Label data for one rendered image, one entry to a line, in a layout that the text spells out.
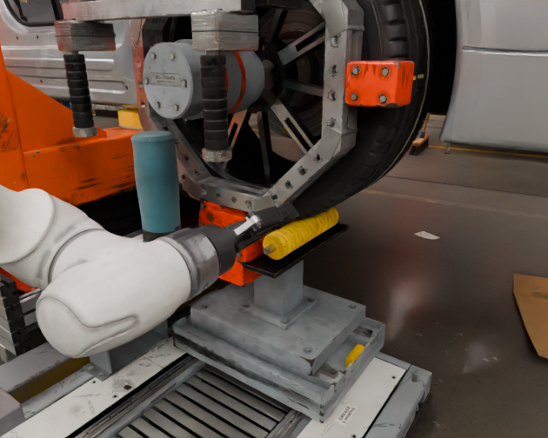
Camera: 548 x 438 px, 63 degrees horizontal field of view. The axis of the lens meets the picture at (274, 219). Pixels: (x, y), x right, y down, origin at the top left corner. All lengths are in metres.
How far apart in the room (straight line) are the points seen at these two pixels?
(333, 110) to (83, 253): 0.46
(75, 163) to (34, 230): 0.67
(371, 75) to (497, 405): 1.00
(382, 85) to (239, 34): 0.24
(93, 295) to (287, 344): 0.71
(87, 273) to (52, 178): 0.73
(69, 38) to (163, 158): 0.27
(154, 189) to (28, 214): 0.41
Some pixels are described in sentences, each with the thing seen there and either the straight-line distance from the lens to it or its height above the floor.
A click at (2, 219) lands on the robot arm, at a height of 0.73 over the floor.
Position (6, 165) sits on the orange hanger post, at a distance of 1.16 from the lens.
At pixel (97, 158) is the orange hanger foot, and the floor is 0.63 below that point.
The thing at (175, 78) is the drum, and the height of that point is 0.86.
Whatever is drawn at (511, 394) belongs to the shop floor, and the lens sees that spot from 1.49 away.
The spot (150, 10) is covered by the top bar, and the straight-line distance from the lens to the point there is 0.77.
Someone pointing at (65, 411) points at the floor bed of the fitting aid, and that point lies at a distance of 1.28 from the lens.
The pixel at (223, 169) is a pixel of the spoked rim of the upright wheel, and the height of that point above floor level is 0.63.
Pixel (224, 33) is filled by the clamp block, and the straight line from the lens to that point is 0.64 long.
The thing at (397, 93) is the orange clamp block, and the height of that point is 0.84.
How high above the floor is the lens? 0.90
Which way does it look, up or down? 21 degrees down
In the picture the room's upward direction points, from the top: straight up
